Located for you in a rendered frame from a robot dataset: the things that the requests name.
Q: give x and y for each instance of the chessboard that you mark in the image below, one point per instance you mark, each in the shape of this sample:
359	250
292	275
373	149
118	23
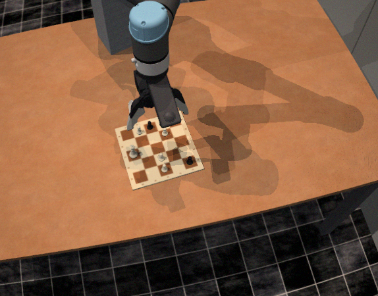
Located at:
176	147

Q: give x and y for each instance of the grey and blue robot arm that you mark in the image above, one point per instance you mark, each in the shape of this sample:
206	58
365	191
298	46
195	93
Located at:
149	24

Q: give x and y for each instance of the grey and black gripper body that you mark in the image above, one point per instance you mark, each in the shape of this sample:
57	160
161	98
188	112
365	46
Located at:
143	89

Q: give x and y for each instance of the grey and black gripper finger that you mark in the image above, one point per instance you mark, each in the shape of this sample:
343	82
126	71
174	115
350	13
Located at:
180	101
136	110

